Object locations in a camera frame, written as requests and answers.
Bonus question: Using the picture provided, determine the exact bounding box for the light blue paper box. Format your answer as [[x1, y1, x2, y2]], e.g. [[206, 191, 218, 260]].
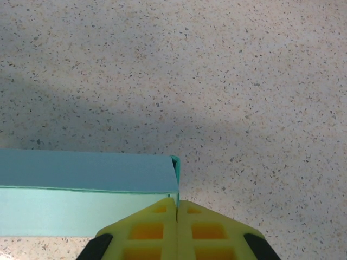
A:
[[0, 148, 181, 239]]

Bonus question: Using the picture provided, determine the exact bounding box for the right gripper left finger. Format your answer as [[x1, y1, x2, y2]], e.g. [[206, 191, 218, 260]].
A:
[[78, 197, 178, 260]]

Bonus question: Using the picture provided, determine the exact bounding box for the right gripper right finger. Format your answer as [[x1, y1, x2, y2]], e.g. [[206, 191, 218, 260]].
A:
[[176, 199, 280, 260]]

